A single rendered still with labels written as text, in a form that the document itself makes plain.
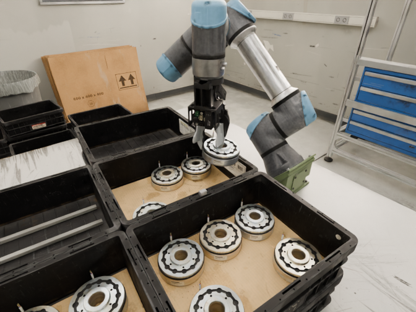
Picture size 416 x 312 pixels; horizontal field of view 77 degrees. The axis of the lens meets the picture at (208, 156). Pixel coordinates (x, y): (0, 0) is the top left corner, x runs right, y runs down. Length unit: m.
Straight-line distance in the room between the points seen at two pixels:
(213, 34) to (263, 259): 0.51
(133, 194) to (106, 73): 2.79
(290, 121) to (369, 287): 0.55
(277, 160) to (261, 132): 0.12
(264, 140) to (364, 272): 0.51
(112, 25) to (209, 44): 3.15
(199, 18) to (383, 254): 0.82
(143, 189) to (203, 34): 0.50
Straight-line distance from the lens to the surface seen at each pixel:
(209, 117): 0.63
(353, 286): 0.86
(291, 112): 0.99
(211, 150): 0.71
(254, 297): 0.62
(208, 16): 0.59
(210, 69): 0.61
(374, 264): 0.94
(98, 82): 3.51
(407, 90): 2.37
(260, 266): 0.66
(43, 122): 2.34
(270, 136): 1.01
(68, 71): 3.43
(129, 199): 0.84
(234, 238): 0.66
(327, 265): 0.57
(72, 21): 3.58
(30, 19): 3.50
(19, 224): 0.89
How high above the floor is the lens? 1.36
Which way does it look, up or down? 32 degrees down
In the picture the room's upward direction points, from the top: straight up
